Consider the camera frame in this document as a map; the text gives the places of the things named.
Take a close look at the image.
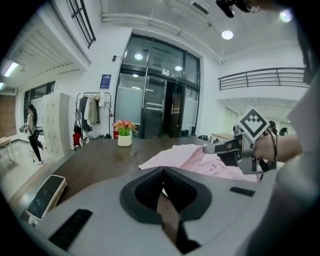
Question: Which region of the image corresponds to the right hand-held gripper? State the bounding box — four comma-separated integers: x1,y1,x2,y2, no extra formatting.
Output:
202,106,271,175

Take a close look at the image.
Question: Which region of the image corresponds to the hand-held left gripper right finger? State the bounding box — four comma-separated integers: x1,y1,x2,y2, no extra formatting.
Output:
162,166,266,255

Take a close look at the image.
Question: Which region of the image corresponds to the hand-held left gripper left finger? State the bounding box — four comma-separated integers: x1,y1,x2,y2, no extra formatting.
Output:
34,166,183,256

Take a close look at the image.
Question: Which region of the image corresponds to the pink robe garment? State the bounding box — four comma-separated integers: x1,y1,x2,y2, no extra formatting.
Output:
138,143,262,183

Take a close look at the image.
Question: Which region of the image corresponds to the person's right forearm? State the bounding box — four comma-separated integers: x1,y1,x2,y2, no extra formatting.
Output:
274,134,303,163

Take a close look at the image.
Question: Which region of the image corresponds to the person's right hand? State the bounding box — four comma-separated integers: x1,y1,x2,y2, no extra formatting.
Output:
255,135,276,161

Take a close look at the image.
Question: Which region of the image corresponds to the smartphone on white power bank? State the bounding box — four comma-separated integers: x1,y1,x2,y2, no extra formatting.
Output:
21,174,68,227

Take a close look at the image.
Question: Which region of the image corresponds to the white pot of pink flowers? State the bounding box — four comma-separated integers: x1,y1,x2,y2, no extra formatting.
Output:
111,119,139,148

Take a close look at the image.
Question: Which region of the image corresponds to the black balcony railing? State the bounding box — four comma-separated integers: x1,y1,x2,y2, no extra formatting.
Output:
217,67,310,91

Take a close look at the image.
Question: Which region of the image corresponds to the black framed glass door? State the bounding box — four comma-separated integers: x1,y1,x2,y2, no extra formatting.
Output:
114,34,201,140

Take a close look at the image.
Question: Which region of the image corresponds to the red bag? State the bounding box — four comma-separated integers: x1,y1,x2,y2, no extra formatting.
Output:
72,132,83,148

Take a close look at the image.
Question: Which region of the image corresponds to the coat rack with clothes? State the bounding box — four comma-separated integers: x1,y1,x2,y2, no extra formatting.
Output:
74,91,113,140

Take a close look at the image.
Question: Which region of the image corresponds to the white locker cabinet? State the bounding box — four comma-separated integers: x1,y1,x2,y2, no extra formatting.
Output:
41,92,70,157

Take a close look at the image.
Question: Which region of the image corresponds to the ceiling air conditioner vent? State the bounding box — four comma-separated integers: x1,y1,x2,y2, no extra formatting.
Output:
189,0,210,15

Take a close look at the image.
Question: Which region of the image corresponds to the person's head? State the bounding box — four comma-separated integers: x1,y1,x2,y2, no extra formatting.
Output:
244,0,276,12

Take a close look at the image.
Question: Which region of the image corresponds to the light wooden table white frame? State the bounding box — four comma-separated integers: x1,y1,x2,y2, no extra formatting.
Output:
211,133,235,143

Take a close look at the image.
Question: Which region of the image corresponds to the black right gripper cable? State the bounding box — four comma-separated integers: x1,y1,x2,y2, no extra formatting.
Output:
266,127,279,173

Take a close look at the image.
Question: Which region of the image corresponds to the blue wall sign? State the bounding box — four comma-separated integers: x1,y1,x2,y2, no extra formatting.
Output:
99,74,113,90

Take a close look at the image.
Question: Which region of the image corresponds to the black head camera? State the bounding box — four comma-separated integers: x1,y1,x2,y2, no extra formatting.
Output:
215,0,252,19

